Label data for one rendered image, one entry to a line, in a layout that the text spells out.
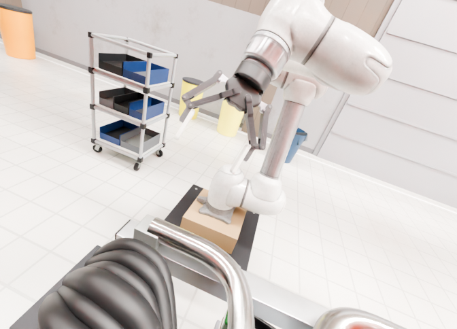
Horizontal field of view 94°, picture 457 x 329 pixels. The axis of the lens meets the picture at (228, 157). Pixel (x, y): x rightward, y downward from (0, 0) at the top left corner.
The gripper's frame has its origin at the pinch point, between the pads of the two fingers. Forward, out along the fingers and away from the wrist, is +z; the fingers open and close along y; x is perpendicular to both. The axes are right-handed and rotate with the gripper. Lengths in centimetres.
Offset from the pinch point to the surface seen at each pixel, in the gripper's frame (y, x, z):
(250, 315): -9.8, 26.7, 10.6
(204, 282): -6.6, 20.3, 13.4
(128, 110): 63, -140, 6
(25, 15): 334, -349, -31
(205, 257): -4.8, 21.5, 10.2
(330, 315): -18.2, 25.9, 7.5
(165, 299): -1.8, 27.3, 12.2
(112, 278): 2.9, 28.6, 11.5
